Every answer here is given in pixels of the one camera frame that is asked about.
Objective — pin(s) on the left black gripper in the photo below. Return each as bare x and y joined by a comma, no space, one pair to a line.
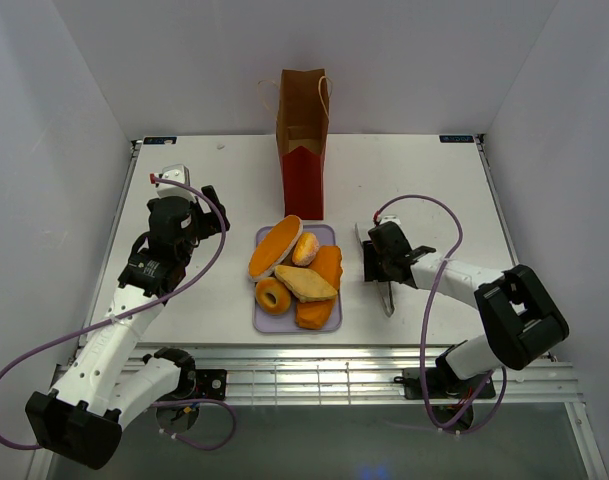
210,221

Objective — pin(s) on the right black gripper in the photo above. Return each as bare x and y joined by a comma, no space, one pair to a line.
371,271

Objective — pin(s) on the metal tongs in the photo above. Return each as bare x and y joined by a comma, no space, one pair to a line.
381,290

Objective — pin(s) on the small round sugared bun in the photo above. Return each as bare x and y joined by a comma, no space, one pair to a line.
305,249

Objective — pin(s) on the tan bread slice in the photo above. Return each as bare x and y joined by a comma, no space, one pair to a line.
305,284

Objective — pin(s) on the long oval orange bread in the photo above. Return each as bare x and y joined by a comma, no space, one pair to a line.
274,247

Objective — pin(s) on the ring donut bread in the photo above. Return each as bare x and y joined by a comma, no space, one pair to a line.
272,296

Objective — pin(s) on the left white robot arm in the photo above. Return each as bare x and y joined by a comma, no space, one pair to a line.
84,414

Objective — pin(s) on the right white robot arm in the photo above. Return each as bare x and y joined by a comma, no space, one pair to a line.
521,321

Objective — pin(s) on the orange loaf bread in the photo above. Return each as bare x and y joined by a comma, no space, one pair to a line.
328,264

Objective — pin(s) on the red brown paper bag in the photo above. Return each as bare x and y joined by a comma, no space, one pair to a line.
301,122

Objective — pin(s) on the left blue label sticker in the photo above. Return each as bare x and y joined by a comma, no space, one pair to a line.
160,140

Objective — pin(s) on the blue label sticker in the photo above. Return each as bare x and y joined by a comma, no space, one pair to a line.
160,140
456,139

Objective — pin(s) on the lilac plastic tray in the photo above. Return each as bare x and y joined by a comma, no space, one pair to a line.
286,323

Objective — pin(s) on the right blue label sticker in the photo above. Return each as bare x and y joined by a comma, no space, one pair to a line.
456,139

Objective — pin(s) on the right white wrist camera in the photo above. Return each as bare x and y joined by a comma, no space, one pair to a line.
382,219

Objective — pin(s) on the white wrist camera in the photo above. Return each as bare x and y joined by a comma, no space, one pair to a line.
382,219
170,177

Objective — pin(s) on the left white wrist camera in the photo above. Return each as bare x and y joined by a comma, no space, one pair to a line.
170,177

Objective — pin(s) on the aluminium frame rail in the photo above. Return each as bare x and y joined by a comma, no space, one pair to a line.
337,414

